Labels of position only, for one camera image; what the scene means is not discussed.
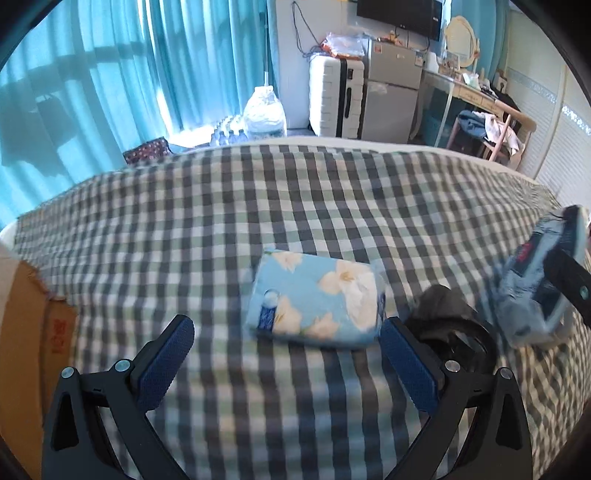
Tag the wide teal curtain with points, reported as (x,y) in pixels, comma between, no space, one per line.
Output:
(138,69)

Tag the white suitcase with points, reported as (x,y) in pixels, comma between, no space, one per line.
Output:
(330,97)

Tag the clothes pile on chair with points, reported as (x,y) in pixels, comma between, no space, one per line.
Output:
(475,122)

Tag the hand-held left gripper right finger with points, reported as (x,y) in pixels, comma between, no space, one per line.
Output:
(409,361)

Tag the clear plastic bag of snacks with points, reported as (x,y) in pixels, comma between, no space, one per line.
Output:
(344,45)

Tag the grey mini fridge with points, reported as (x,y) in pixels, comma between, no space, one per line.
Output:
(392,92)

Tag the large clear water jug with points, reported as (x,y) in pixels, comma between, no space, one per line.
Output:
(264,115)

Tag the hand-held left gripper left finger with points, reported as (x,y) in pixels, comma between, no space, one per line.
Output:
(168,361)

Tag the oval white vanity mirror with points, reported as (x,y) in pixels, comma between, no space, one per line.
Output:
(461,41)

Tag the white slatted wardrobe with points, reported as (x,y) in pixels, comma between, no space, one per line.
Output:
(554,129)

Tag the wooden desk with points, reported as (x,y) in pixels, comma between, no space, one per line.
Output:
(466,94)

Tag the light blue floral tissue pack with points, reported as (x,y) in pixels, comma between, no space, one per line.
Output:
(314,295)

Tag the dark floral bag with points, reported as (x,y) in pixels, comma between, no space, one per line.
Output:
(147,150)

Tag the wooden chair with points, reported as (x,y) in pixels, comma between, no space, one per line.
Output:
(496,150)

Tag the black wall television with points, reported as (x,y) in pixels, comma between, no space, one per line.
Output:
(397,14)

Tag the brown cardboard box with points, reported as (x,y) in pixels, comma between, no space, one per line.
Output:
(23,346)

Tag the pack of small water bottles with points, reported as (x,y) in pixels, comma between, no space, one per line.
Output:
(228,134)

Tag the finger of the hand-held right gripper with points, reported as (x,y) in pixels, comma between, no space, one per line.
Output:
(565,277)

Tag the narrow teal curtain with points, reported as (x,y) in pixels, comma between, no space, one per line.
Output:
(489,37)

